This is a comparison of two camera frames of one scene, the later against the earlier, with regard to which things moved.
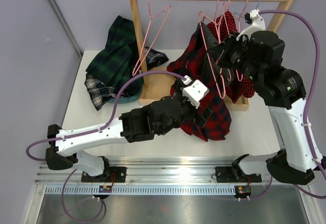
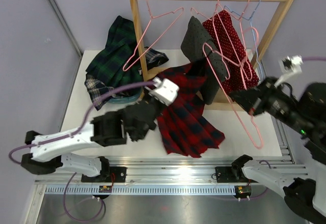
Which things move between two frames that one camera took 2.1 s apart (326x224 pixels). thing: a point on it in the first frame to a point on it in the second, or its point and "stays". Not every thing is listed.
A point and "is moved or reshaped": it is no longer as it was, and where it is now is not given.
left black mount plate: x=120 y=173 stays
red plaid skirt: x=187 y=60 is moved or reshaped
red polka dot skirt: x=239 y=87 stays
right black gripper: x=224 y=50 to x=252 y=96
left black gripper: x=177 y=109 to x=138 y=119
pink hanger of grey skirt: x=227 y=7 to x=213 y=21
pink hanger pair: x=220 y=9 to x=238 y=91
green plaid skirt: x=115 y=64 stays
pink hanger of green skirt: x=151 y=18 is moved or reshaped
